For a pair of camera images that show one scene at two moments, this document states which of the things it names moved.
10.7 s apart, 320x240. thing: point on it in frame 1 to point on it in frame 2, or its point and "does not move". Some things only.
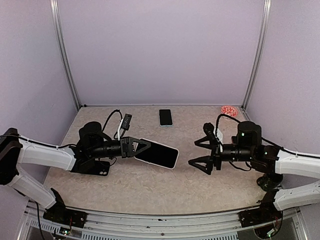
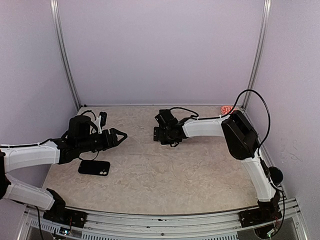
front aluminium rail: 102,225 does not move
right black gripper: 216,155 to 158,135
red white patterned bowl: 229,110 does not move
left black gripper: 130,152 to 114,140
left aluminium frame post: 55,13 does not move
